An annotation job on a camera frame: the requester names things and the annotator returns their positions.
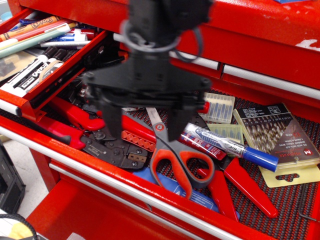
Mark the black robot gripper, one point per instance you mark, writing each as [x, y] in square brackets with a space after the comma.
[147, 78]

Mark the blue capped white marker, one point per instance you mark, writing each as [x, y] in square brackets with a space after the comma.
[258, 157]

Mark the open red small drawer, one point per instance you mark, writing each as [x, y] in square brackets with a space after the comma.
[30, 105]

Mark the black red drawer liner mat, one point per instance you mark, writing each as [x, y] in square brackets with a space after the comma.
[100, 202]

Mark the black ratchet crimper tool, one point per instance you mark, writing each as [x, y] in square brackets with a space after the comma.
[96, 140]

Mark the red threadlocker tube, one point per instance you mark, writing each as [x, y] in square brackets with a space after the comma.
[202, 146]

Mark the clear drill bit case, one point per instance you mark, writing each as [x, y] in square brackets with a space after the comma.
[218, 108]

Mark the small clear bit case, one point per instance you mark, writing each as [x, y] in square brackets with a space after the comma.
[231, 131]

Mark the blue plastic package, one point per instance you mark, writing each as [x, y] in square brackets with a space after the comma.
[166, 177]

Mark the white blue label marker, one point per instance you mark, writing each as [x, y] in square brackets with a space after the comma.
[70, 38]

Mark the red white marker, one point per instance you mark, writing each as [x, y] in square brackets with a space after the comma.
[89, 32]

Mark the black expo marker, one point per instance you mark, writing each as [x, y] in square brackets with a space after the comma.
[23, 88]
[31, 68]

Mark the red tool chest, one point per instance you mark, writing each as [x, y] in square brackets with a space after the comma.
[261, 46]

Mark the green grey long tube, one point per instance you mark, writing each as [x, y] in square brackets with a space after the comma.
[35, 40]

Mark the yellowish drill bit set box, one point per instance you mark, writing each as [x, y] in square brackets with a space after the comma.
[274, 130]

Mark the orange crayons box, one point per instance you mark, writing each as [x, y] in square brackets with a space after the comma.
[27, 28]

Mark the black plastic crate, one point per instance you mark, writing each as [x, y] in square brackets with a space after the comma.
[12, 188]

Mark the black hex key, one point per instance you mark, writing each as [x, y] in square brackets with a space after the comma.
[301, 203]

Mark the red handled wire stripper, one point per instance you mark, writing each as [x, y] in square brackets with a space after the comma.
[89, 118]

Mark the red grey handled scissors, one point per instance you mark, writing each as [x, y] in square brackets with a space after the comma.
[178, 154]

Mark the red handled crimping pliers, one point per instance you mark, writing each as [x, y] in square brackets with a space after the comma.
[230, 169]

